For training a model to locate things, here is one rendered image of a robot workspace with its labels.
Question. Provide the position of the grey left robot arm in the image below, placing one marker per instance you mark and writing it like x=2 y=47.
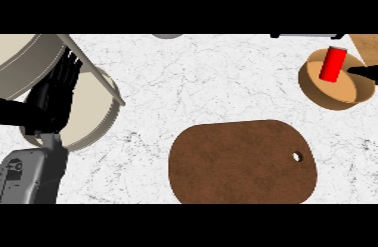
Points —
x=30 y=174

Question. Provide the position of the red can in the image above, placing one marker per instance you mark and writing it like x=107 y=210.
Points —
x=333 y=65

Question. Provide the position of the grey round object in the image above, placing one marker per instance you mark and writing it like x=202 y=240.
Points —
x=168 y=35

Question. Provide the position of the brown round pot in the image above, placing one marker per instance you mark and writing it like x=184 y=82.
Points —
x=341 y=92

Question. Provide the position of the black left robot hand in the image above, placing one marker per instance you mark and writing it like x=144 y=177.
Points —
x=50 y=104

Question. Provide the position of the large beige round pot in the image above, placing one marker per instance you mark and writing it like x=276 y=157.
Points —
x=25 y=61

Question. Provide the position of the tan wooden board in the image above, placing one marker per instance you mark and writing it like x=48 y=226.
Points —
x=369 y=46

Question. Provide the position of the dark appliance with pale top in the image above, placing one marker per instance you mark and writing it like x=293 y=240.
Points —
x=305 y=35

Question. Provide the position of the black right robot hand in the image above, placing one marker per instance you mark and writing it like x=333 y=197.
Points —
x=367 y=72

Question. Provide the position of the brown wooden cutting board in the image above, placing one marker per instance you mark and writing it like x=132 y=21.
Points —
x=242 y=162

